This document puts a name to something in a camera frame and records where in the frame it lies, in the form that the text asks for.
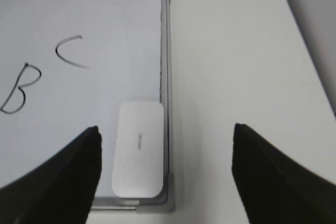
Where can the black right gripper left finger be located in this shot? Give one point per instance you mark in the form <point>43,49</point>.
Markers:
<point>62,189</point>

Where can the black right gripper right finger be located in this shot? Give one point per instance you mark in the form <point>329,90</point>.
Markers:
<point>273,187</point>

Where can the white rectangular board eraser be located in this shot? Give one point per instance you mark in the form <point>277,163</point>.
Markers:
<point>138,166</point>

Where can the white board with grey frame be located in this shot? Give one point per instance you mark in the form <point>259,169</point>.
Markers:
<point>67,65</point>

